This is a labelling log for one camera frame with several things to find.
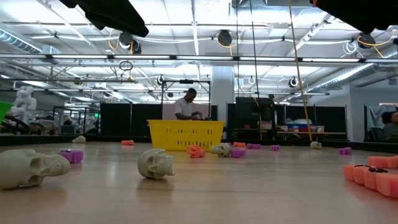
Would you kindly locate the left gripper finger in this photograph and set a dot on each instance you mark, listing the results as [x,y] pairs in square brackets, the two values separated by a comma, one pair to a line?
[118,15]

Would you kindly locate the grey toy skull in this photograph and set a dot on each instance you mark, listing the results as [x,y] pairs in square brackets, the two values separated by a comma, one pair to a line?
[315,145]
[79,139]
[155,163]
[31,168]

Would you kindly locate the purple foam block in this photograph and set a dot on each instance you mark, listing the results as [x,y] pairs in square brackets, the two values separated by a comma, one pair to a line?
[72,155]
[345,151]

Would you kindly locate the pale green toy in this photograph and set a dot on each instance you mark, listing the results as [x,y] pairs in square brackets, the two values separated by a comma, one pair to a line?
[221,150]

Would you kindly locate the long ceiling light bar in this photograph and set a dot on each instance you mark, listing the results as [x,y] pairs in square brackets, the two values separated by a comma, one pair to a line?
[140,57]

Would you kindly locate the black partition panel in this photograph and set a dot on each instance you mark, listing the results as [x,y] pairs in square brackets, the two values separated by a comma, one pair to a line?
[124,119]
[332,119]

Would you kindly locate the person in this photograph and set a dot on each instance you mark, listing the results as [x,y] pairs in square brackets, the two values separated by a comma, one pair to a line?
[185,107]
[390,127]

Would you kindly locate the yellow plastic basket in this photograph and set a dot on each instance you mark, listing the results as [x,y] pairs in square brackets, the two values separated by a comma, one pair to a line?
[155,130]

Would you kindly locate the orange foam block far left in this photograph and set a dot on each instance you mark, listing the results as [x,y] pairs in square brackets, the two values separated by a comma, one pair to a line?
[127,142]

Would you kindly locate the white humanoid robot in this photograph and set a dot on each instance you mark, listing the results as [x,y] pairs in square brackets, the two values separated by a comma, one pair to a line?
[24,102]

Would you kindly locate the white square pillar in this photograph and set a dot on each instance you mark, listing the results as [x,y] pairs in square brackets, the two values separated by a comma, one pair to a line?
[223,90]

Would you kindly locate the table with storage bins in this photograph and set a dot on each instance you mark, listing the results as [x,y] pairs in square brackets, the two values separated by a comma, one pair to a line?
[298,126]

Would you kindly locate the green board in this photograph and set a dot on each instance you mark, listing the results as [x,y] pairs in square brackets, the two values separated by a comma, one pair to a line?
[4,112]

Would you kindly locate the orange foam piece centre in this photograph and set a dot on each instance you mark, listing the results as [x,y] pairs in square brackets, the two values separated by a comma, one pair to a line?
[195,151]

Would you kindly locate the small purple block right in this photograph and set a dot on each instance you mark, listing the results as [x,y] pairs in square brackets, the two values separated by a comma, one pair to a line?
[275,148]

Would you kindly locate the purple block behind basket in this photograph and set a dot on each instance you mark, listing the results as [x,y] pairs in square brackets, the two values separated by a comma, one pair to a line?
[254,146]

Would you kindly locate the purple toy skeleton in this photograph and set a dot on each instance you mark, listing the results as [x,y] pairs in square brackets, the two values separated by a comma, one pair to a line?
[238,152]

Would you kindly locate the black metal rig frame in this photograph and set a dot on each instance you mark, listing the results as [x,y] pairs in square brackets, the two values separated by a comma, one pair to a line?
[186,81]

